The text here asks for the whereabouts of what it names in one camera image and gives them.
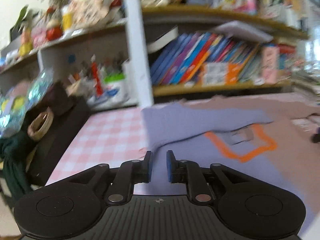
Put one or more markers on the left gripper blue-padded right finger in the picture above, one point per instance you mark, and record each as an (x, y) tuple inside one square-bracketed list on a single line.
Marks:
[(191, 175)]

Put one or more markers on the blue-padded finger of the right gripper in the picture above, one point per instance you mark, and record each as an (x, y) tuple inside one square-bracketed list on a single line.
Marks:
[(316, 136)]

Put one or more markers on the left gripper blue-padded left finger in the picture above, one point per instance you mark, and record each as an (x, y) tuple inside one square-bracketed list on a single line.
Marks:
[(124, 179)]

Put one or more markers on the purple and pink knit sweater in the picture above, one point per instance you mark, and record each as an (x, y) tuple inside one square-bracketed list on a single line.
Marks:
[(258, 137)]

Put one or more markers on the pink checkered cartoon table mat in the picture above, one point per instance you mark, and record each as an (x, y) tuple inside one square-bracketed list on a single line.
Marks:
[(114, 137)]

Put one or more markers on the stack of magazines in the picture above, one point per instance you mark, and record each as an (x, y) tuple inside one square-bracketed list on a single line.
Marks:
[(307, 83)]

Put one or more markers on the white jar green lid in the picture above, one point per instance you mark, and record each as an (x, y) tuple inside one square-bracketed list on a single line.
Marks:
[(116, 88)]

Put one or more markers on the pink cartoon cylinder holder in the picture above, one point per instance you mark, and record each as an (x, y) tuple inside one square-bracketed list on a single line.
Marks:
[(270, 63)]

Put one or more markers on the upper orange white box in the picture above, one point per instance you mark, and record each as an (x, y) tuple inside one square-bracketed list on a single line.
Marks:
[(220, 73)]

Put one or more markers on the row of leaning books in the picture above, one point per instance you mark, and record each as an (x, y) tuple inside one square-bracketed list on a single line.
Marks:
[(181, 60)]

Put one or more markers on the dark green knitted scarf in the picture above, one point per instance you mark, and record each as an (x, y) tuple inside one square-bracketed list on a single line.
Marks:
[(14, 152)]

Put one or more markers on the white and wood bookshelf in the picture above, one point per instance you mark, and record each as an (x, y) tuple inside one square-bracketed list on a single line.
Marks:
[(82, 58)]

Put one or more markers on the white tablet on books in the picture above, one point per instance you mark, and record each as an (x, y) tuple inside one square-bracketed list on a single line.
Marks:
[(243, 31)]

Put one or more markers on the iridescent plastic wrap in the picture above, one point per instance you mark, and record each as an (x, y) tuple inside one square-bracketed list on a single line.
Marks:
[(20, 99)]

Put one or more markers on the cartoon plaque ornament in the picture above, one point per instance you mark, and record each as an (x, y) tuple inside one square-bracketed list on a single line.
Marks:
[(88, 13)]

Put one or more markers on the black bag with strap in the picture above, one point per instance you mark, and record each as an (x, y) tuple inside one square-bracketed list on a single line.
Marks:
[(70, 114)]

